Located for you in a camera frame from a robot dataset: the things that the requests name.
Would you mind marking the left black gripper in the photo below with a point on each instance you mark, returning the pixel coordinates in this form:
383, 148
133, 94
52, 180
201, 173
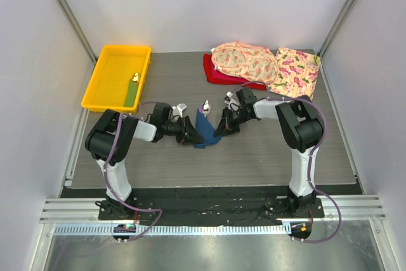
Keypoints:
192, 137

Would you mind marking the left aluminium corner post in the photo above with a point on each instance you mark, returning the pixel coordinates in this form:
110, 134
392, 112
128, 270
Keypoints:
72, 20

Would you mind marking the right aluminium corner post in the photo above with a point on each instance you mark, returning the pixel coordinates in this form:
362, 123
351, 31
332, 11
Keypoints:
338, 23

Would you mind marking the yellow plastic bin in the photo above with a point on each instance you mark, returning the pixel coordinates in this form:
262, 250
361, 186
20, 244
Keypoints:
109, 81

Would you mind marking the green gold-tipped utensil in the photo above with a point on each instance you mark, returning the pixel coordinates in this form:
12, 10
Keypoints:
132, 90

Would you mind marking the floral round mesh cover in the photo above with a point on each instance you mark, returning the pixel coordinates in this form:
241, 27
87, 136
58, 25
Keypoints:
252, 63

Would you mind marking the white slotted cable duct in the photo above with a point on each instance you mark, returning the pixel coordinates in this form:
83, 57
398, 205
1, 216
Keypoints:
125, 229

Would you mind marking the red folded cloth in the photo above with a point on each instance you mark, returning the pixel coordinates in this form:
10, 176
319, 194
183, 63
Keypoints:
216, 77

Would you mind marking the floral yellow placemat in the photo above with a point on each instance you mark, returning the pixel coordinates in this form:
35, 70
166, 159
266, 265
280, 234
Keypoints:
294, 74

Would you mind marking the blue paper napkin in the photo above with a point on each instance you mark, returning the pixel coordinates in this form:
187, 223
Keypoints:
205, 130

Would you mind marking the aluminium corner post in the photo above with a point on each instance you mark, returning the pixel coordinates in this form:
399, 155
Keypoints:
338, 23
72, 20

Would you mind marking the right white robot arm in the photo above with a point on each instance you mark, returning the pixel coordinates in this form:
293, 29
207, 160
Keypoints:
303, 128

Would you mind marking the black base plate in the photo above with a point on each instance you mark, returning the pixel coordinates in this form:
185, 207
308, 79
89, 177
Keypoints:
232, 205

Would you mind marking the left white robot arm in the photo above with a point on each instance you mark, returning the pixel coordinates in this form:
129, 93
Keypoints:
109, 142

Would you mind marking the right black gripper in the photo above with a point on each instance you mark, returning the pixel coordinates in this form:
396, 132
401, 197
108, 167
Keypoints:
231, 128

